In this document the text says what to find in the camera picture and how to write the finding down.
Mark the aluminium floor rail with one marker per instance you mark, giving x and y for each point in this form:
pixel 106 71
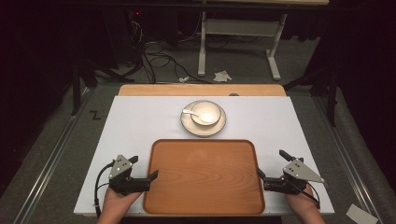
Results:
pixel 345 146
pixel 53 158

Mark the light wooden table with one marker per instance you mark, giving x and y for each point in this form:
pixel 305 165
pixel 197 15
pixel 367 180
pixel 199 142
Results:
pixel 186 90

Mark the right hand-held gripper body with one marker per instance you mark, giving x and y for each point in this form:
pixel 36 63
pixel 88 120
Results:
pixel 295 174

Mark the person's left hand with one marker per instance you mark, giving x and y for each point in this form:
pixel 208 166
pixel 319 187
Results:
pixel 120 200

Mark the white table cover sheet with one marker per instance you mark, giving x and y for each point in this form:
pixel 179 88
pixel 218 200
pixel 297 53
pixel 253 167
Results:
pixel 137 124

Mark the flat white paper sheet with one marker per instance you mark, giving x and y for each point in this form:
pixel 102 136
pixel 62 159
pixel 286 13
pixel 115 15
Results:
pixel 361 214

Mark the brown wooden tray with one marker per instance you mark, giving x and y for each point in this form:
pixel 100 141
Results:
pixel 204 180

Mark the black metal stand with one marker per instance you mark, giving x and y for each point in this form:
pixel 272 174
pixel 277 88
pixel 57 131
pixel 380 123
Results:
pixel 332 99
pixel 76 90

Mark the large crumpled white paper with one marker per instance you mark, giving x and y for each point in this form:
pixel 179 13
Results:
pixel 222 76

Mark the person's right hand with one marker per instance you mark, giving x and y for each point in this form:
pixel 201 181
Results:
pixel 302 202

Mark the white ceramic spoon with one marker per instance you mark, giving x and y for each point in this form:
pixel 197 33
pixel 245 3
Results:
pixel 206 117

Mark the small crumpled white paper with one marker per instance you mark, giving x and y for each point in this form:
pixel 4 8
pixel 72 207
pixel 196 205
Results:
pixel 183 79

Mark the cream plate with dark rim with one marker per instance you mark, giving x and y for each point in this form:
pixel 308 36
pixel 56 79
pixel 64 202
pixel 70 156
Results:
pixel 202 131

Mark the cream bowl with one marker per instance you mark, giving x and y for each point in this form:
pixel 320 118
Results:
pixel 214 109

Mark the white metal desk frame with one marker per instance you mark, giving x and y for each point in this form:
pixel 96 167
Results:
pixel 241 27

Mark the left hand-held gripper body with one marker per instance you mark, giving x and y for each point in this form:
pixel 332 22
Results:
pixel 124 180

